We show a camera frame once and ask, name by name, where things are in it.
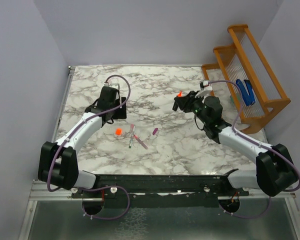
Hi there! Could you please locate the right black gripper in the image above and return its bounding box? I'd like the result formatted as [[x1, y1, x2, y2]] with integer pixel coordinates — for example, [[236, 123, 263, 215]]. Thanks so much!
[[175, 90, 210, 125]]

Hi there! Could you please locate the black orange highlighter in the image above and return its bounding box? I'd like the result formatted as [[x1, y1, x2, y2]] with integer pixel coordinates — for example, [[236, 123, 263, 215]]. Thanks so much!
[[177, 91, 183, 97]]

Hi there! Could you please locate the orange highlighter cap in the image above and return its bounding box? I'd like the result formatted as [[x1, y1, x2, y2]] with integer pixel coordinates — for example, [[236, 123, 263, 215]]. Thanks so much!
[[115, 128, 122, 135]]

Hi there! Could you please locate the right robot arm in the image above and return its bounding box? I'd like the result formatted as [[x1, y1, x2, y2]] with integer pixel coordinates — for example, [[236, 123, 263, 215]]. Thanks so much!
[[172, 91, 300, 197]]

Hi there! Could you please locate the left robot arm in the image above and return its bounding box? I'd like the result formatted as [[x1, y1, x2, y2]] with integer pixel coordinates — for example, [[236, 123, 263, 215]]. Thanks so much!
[[38, 83, 127, 198]]

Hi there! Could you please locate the pink marker pen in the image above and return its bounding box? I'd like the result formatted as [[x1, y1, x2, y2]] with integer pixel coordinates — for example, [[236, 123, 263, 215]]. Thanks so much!
[[134, 135, 148, 150]]

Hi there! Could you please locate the white multicolour pen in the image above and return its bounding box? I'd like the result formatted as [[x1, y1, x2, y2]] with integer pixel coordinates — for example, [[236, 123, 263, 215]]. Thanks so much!
[[128, 125, 136, 149]]

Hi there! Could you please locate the blue stapler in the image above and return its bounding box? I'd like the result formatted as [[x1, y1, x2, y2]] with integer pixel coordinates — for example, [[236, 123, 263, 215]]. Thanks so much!
[[235, 79, 256, 107]]

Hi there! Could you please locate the orange wooden rack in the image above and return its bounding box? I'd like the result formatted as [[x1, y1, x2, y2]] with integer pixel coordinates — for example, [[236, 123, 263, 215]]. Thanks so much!
[[201, 24, 291, 134]]

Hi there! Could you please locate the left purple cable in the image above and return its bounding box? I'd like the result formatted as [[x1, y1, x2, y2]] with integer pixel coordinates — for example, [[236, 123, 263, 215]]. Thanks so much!
[[46, 74, 131, 221]]

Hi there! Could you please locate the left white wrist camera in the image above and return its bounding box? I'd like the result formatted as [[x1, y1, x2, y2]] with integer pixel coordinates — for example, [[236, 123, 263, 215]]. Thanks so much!
[[104, 82, 120, 90]]

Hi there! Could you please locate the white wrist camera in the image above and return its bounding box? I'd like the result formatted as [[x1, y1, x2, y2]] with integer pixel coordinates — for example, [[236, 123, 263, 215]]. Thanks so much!
[[195, 80, 213, 98], [104, 82, 120, 90]]

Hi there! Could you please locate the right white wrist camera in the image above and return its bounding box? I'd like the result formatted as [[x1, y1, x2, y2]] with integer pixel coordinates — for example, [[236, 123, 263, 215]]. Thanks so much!
[[195, 80, 213, 98]]

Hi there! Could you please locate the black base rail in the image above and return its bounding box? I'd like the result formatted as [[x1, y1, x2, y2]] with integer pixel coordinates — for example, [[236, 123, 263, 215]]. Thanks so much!
[[72, 174, 248, 213]]

